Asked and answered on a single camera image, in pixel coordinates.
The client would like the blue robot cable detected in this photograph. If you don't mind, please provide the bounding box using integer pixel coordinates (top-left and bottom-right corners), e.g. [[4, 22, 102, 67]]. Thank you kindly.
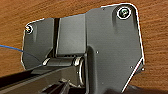
[[0, 44, 44, 68]]

